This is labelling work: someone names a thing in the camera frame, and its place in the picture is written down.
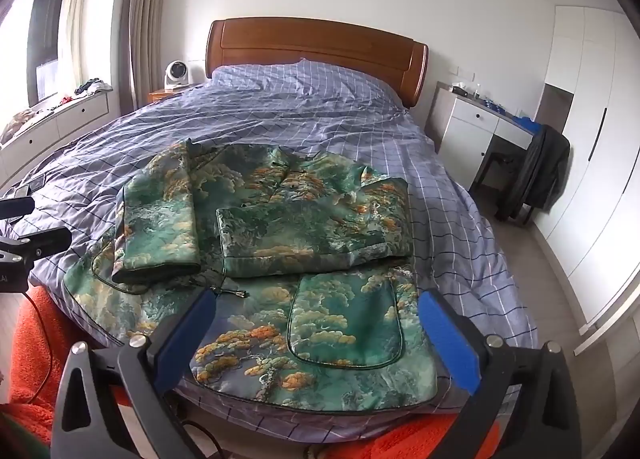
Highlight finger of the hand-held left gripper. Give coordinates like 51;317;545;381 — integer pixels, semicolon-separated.
0;196;37;221
0;226;74;261

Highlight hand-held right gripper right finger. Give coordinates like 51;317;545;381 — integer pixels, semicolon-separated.
419;289;583;459

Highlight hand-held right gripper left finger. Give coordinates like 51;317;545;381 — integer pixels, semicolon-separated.
52;286;217;459

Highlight green printed jacket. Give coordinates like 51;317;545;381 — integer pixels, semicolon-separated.
64;139;441;412

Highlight dark and white clothes pile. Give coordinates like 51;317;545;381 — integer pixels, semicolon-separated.
75;79;114;95

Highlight orange fuzzy blanket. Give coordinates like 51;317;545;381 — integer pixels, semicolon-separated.
7;284;501;459

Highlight patterned cloth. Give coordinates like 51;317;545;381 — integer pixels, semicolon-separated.
0;108;37;141

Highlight white window seat cabinet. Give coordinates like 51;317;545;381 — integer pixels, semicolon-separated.
0;89;111;185

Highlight window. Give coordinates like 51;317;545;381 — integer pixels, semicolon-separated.
0;0;68;110

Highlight dark chair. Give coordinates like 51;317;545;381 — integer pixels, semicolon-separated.
472;152;532;226

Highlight wooden nightstand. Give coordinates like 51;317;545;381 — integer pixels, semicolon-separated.
148;84;201;104

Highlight white sheer curtain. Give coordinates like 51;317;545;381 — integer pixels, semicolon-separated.
57;0;91;90

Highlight black jacket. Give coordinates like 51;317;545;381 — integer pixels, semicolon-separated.
495;124;571;221

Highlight white desk fan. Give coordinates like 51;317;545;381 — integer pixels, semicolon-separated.
164;60;190;91

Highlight white desk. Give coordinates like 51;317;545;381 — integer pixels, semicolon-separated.
430;82;541;190

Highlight blue desk items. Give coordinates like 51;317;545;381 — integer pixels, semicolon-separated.
515;109;542;134

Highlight grey curtain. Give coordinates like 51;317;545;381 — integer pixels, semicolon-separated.
112;0;173;115

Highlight white wardrobe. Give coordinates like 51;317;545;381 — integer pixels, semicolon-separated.
530;4;640;337

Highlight blue checked duvet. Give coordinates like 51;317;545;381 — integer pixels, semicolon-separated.
10;59;540;445

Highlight wooden headboard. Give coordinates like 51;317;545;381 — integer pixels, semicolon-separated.
205;16;430;110

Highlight black cable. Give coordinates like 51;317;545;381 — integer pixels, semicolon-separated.
20;289;54;407

